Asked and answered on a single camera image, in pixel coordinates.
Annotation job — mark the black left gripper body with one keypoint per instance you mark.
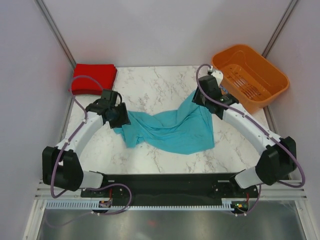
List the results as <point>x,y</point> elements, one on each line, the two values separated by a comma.
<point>119,116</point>

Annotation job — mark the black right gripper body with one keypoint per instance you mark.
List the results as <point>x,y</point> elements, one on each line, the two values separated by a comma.
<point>199,99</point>

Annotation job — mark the turquoise t shirt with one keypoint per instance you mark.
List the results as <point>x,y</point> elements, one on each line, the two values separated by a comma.
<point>185,130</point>

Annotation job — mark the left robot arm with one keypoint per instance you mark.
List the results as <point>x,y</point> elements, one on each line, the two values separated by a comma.
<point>61,167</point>

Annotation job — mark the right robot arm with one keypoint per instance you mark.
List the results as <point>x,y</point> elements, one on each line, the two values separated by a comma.
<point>276,154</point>

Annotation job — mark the orange plastic tub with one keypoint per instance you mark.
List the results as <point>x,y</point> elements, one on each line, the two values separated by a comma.
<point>249,77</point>

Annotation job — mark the dark red folded t shirt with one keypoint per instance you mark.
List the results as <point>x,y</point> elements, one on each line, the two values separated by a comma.
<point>85,93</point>

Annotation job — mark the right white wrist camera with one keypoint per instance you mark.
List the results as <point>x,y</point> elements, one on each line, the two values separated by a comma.
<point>219,76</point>

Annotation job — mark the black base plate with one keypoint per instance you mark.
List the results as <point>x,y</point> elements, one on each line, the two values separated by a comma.
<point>169,189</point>

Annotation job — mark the white slotted cable duct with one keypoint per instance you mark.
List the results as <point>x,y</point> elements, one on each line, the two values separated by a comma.
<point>224,205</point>

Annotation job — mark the right aluminium frame post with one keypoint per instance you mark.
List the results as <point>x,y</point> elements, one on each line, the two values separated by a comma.
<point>280,26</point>

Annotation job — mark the aluminium frame post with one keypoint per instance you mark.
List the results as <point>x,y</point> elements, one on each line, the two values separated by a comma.
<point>280,26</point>
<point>55,30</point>

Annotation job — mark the left aluminium frame post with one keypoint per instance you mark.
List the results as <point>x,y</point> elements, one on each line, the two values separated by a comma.
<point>55,30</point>

